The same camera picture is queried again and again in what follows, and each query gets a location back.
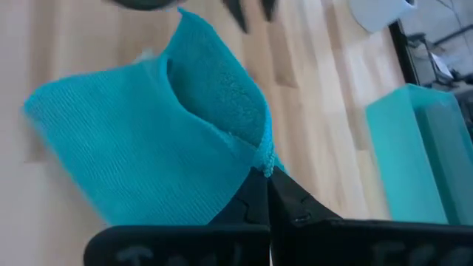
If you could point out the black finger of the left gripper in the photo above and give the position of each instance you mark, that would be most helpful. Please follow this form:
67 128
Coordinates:
236 13
268 7

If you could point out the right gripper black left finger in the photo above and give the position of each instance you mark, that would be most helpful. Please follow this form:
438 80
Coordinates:
244 214

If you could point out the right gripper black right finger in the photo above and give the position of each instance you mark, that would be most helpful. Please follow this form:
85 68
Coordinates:
295 229

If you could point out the teal microfiber towel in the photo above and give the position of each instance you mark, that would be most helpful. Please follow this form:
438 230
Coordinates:
148 147

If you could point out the teal plastic basket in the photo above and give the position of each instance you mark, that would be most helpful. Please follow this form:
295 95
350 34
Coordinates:
406 155

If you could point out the green plant in white pot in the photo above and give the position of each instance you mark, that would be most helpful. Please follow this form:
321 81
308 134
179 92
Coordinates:
377 14

